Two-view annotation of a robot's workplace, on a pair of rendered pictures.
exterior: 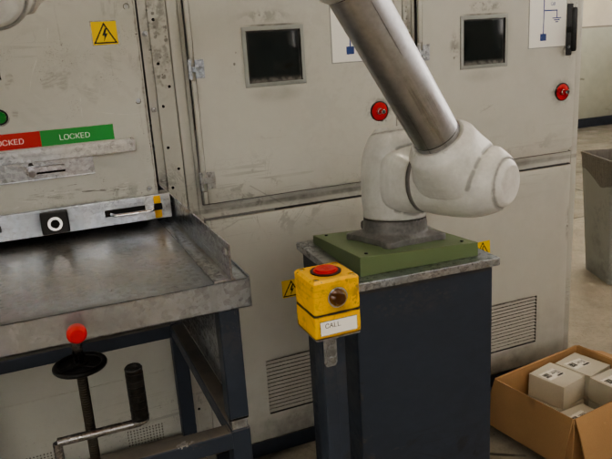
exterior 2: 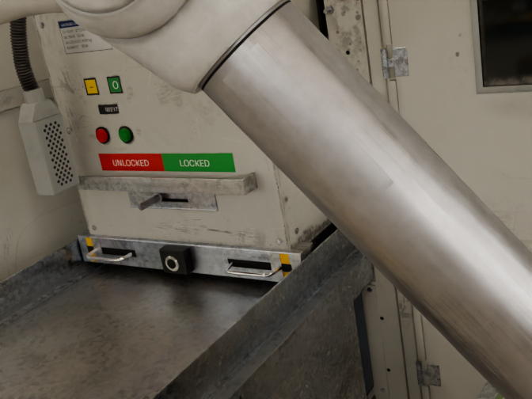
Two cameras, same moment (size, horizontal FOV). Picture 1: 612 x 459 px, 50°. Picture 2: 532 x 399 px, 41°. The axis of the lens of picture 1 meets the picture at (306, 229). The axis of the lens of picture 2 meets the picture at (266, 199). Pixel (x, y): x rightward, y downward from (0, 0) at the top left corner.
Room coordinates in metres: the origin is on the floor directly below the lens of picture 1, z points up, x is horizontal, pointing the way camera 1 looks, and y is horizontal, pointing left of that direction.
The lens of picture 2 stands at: (0.91, -0.59, 1.41)
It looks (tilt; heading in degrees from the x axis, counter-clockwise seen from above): 18 degrees down; 56
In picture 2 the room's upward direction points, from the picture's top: 10 degrees counter-clockwise
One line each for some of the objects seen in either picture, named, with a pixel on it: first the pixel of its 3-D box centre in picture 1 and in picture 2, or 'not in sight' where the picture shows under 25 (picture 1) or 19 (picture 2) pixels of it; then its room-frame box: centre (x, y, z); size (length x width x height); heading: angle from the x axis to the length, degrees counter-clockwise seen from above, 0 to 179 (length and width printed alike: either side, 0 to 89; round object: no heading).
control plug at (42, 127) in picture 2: not in sight; (48, 146); (1.35, 0.75, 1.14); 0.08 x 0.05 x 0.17; 22
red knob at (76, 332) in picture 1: (76, 331); not in sight; (1.01, 0.39, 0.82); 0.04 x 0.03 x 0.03; 22
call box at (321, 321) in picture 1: (327, 300); not in sight; (0.99, -0.03, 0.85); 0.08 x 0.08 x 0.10; 22
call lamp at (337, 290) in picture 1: (339, 298); not in sight; (0.95, -0.04, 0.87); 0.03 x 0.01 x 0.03; 112
